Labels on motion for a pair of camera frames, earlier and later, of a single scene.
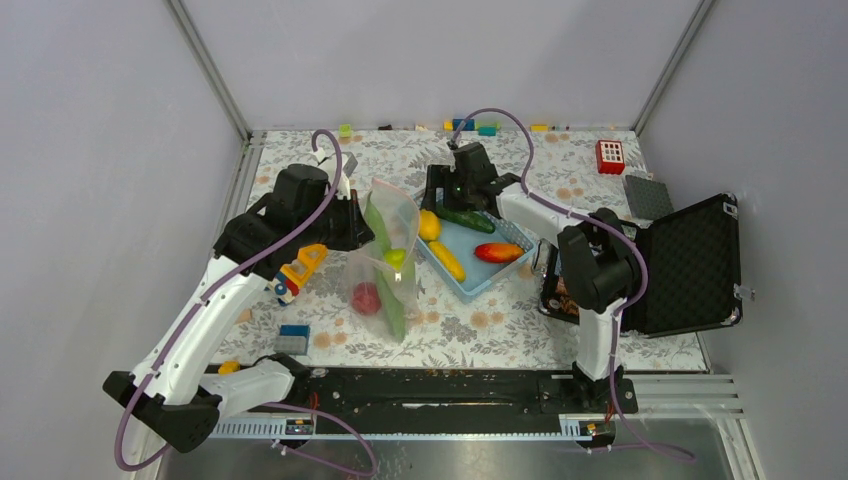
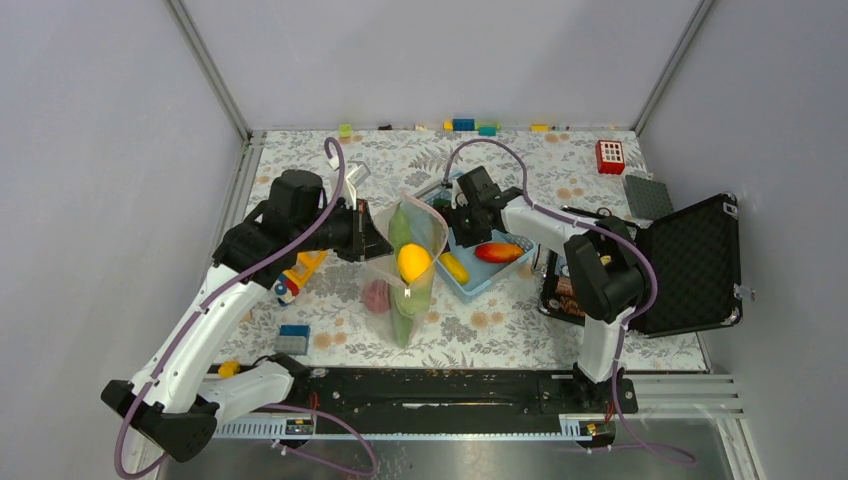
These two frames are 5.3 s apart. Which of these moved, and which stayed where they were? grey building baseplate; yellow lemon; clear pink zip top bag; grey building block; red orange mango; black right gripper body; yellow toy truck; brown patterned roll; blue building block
Moved: clear pink zip top bag; black right gripper body; yellow lemon
Stayed: grey building baseplate; grey building block; yellow toy truck; red orange mango; brown patterned roll; blue building block
